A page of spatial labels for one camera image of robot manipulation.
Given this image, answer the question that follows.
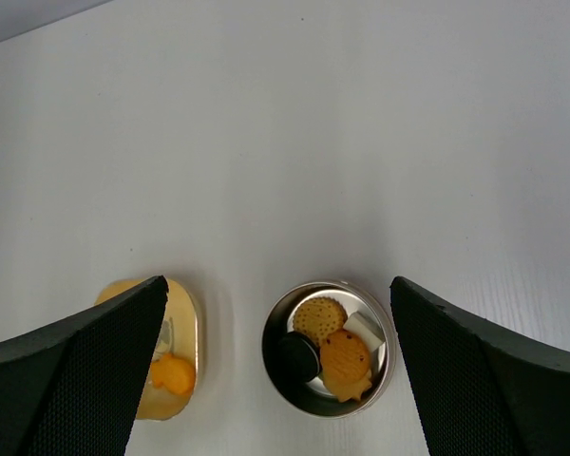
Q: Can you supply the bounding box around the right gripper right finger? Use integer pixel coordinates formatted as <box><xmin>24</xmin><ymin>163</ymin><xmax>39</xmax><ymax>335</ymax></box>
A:
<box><xmin>390</xmin><ymin>276</ymin><xmax>570</xmax><ymax>455</ymax></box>

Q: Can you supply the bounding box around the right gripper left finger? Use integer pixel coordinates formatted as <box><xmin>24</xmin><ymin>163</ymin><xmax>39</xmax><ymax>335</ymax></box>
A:
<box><xmin>0</xmin><ymin>275</ymin><xmax>167</xmax><ymax>455</ymax></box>

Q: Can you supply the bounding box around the white block sweet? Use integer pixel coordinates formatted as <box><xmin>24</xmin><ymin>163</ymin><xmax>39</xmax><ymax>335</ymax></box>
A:
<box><xmin>343</xmin><ymin>312</ymin><xmax>385</xmax><ymax>353</ymax></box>

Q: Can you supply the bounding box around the orange fish cookie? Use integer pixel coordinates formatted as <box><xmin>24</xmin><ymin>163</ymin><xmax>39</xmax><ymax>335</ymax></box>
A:
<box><xmin>320</xmin><ymin>329</ymin><xmax>371</xmax><ymax>403</ymax></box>

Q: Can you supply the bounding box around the round beige biscuit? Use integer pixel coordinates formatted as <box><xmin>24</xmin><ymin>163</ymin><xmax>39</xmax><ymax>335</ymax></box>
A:
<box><xmin>293</xmin><ymin>297</ymin><xmax>348</xmax><ymax>348</ymax></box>

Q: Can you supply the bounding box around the black sandwich cookie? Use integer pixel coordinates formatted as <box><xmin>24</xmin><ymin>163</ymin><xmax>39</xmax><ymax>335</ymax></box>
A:
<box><xmin>276</xmin><ymin>332</ymin><xmax>321</xmax><ymax>383</ymax></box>

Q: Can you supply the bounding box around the round metal lunch box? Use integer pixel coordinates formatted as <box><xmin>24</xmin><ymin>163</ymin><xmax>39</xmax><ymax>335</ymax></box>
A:
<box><xmin>261</xmin><ymin>280</ymin><xmax>396</xmax><ymax>419</ymax></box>

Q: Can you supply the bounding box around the yellow food container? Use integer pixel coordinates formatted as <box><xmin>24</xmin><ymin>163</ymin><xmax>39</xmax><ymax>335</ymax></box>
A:
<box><xmin>94</xmin><ymin>277</ymin><xmax>205</xmax><ymax>422</ymax></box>

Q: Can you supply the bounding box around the orange fish cracker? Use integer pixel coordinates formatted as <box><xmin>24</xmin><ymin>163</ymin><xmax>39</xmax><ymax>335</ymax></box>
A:
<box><xmin>150</xmin><ymin>353</ymin><xmax>197</xmax><ymax>395</ymax></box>

